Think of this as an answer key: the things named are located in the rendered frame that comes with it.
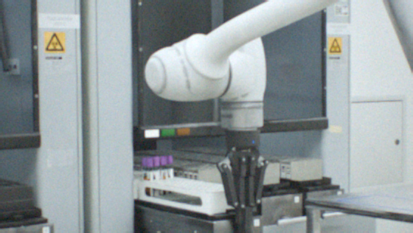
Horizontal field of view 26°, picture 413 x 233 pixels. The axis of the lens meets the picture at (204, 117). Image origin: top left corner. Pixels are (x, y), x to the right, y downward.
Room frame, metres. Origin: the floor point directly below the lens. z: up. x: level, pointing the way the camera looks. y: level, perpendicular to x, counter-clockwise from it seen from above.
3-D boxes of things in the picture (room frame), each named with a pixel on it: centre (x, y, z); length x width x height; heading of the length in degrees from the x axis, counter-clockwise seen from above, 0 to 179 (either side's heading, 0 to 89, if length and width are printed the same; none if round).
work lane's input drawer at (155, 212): (2.18, 0.11, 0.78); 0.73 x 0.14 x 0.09; 36
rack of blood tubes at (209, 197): (2.07, 0.04, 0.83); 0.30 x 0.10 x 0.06; 36
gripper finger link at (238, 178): (1.90, -0.07, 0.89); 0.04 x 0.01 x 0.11; 36
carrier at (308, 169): (2.43, -0.27, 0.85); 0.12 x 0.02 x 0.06; 125
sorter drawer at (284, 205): (2.53, -0.01, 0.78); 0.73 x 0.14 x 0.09; 36
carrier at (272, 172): (2.34, -0.15, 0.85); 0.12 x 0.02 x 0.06; 125
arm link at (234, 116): (1.91, -0.08, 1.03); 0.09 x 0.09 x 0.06
